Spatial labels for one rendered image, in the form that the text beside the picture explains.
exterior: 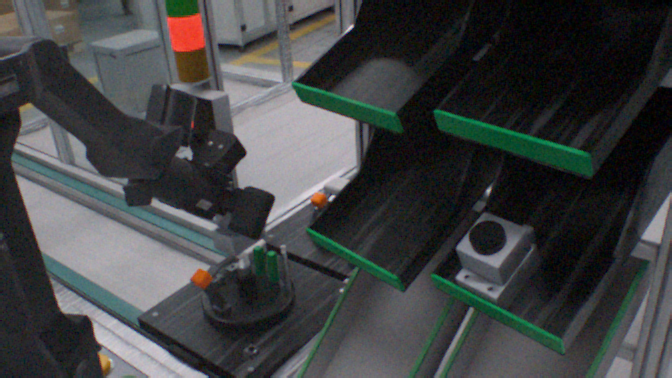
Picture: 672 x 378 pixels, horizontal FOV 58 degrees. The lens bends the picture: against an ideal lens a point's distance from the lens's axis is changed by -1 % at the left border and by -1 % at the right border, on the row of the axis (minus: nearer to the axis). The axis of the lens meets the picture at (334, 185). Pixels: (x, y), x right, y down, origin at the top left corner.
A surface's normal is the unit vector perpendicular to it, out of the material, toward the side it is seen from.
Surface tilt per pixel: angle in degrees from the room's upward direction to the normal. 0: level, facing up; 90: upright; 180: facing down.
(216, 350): 0
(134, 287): 0
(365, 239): 25
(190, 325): 0
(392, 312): 45
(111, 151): 122
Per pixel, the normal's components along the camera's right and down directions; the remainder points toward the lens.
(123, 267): -0.06, -0.88
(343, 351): -0.56, -0.37
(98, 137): -0.10, 0.94
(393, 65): -0.37, -0.65
